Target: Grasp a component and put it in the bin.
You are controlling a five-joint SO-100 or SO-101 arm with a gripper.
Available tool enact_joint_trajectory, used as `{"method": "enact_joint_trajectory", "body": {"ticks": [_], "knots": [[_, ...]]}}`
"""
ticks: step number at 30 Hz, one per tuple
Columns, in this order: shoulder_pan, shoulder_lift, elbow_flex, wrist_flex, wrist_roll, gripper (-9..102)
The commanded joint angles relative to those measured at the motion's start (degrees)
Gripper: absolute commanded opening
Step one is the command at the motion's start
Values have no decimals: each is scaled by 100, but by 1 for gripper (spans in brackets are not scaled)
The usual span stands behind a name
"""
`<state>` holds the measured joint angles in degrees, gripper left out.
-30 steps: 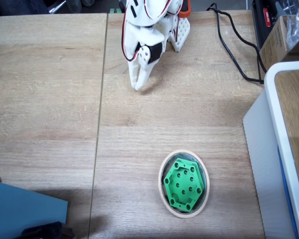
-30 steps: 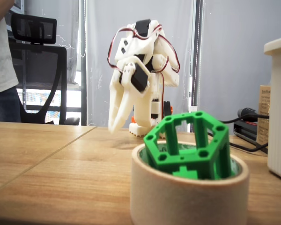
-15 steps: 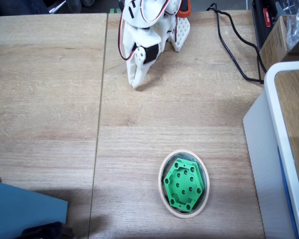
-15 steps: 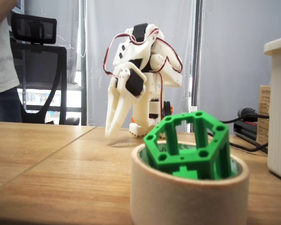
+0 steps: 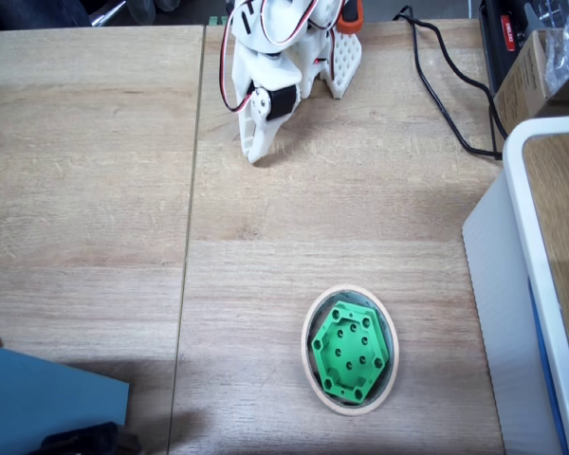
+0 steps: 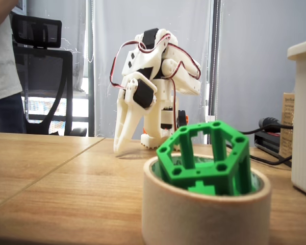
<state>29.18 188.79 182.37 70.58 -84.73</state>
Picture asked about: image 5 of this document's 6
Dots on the green hexagonal printed component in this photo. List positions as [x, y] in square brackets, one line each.
[351, 351]

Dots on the green terminal block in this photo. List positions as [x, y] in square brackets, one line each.
[217, 20]

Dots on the orange clamp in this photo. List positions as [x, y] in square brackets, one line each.
[350, 21]

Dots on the shiny metal bar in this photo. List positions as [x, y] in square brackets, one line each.
[106, 13]

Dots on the beige tape roll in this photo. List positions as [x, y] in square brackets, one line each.
[305, 365]

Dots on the black device red label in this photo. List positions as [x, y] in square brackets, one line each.
[495, 52]

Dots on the dark blue fabric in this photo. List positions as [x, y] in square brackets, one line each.
[33, 12]

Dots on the brown cardboard box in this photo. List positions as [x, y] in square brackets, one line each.
[519, 90]

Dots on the white shelf riser wooden top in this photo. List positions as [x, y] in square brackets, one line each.
[526, 199]

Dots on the white corrugated panel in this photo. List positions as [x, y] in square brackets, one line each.
[498, 308]

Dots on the clear plastic bag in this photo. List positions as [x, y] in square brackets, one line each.
[566, 52]

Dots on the blue-grey box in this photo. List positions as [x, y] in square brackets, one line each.
[38, 403]

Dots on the black object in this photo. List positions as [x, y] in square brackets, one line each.
[90, 441]

